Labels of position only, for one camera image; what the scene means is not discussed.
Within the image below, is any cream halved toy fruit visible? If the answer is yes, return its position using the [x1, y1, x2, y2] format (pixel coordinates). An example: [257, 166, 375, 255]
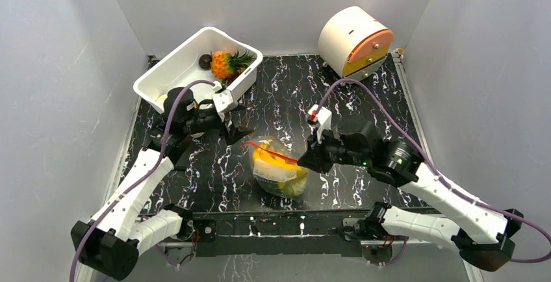
[155, 94, 168, 106]

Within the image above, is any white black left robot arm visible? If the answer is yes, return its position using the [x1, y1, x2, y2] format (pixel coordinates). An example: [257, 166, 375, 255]
[70, 84, 253, 281]

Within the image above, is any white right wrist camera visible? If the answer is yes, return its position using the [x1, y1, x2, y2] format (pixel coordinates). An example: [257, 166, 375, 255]
[307, 105, 332, 144]

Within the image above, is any light green toy cabbage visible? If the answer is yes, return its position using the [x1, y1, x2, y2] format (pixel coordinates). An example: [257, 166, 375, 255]
[281, 179, 308, 197]

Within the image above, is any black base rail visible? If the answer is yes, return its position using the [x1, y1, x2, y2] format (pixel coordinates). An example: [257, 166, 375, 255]
[84, 209, 431, 268]

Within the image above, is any orange toy pineapple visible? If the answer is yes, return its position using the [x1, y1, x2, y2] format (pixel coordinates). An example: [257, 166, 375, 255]
[211, 51, 255, 80]

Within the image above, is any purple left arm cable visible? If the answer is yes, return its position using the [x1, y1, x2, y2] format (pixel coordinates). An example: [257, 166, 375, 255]
[68, 79, 216, 282]

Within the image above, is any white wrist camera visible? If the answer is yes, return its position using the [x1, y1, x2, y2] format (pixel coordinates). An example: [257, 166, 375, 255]
[212, 90, 238, 121]
[307, 105, 332, 144]

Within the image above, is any clear zip bag orange zipper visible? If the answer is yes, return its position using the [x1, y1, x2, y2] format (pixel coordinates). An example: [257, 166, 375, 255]
[244, 136, 310, 199]

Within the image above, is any yellow toy banana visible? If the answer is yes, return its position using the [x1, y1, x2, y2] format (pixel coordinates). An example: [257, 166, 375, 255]
[249, 141, 306, 183]

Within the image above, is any cream round drum orange face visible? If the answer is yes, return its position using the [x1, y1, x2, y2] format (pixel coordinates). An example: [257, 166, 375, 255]
[318, 6, 394, 81]

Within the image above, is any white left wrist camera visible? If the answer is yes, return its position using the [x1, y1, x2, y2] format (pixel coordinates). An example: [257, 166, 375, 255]
[212, 90, 238, 121]

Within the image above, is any white plastic bin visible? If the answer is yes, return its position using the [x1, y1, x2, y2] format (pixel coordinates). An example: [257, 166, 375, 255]
[133, 27, 263, 114]

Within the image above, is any dark purple toy fruit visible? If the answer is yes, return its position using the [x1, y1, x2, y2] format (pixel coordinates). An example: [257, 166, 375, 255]
[198, 54, 212, 70]

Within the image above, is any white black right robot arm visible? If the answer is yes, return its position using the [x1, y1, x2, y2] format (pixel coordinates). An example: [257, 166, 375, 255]
[298, 110, 520, 272]

